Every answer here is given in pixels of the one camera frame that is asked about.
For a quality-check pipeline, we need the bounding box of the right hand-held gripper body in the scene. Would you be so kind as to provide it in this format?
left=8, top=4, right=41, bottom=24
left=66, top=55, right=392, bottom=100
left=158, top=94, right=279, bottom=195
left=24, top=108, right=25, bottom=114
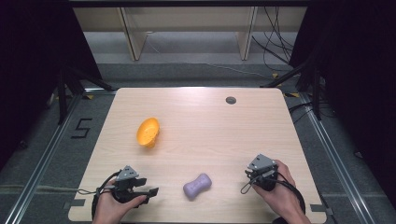
left=245, top=153, right=280, bottom=191

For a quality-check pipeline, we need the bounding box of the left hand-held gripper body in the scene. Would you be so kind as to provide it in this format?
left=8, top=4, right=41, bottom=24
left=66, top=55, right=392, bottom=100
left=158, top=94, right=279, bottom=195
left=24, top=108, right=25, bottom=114
left=110, top=165, right=148, bottom=204

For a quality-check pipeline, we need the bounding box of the purple soap bar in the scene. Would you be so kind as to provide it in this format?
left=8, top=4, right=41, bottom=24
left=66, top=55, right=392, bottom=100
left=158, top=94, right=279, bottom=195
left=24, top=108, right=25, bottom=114
left=182, top=173, right=213, bottom=202

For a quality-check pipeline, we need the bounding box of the orange plastic soap dish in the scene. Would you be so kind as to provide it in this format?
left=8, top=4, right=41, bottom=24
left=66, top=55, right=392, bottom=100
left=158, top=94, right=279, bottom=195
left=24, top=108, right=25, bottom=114
left=135, top=117, right=161, bottom=149

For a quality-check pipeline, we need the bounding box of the person's left hand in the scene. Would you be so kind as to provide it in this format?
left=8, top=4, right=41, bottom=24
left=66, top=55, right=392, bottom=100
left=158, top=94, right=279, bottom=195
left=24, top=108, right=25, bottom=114
left=92, top=179, right=148, bottom=222

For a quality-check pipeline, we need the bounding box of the person's right hand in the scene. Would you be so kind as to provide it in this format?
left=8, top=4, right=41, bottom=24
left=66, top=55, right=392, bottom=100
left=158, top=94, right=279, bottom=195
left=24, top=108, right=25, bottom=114
left=252, top=160, right=309, bottom=218

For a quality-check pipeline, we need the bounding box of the black tape corner mark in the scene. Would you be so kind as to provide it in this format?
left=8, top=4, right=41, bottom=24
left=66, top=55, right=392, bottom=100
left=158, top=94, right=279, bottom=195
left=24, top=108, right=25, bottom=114
left=309, top=203, right=334, bottom=217

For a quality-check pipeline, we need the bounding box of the black tripod stand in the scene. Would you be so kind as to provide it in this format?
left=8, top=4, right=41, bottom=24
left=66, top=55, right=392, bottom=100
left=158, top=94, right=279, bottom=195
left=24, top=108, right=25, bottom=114
left=56, top=65, right=116, bottom=126
left=261, top=50, right=323, bottom=121

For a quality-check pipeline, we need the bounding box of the black curtain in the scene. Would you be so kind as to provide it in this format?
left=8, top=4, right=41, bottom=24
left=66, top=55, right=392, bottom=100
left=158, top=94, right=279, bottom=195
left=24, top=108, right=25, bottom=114
left=288, top=0, right=396, bottom=206
left=0, top=0, right=104, bottom=171

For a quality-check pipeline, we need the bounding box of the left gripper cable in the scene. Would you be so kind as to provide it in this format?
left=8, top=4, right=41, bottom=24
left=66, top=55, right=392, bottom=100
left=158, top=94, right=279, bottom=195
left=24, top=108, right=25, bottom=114
left=77, top=171, right=121, bottom=220

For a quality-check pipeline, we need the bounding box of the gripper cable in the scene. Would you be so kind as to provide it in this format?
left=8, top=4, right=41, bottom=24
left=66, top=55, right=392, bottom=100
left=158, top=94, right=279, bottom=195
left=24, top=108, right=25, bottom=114
left=77, top=171, right=121, bottom=220
left=239, top=175, right=307, bottom=217

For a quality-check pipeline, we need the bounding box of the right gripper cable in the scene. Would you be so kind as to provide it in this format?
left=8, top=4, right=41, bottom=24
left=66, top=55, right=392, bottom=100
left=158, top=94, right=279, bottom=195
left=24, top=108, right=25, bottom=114
left=239, top=175, right=307, bottom=217

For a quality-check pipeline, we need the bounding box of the aluminium floor rail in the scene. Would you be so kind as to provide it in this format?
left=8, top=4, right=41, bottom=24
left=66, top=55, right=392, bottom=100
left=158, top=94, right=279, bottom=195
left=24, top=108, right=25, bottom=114
left=3, top=92, right=82, bottom=224
left=298, top=92, right=376, bottom=224

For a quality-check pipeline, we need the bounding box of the bundle of black cables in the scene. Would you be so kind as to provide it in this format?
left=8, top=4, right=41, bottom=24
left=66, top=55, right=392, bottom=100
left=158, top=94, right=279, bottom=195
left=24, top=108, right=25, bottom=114
left=250, top=6, right=296, bottom=73

